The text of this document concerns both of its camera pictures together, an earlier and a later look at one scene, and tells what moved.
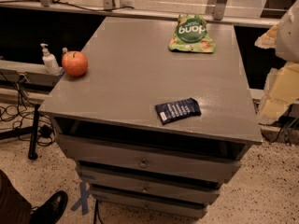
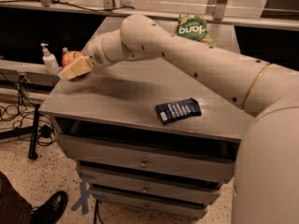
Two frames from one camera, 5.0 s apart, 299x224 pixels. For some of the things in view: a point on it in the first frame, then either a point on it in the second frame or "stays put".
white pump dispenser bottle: (49, 61) stays put
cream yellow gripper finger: (284, 91) to (102, 52)
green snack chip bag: (192, 35) stays put
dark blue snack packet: (173, 111) stays put
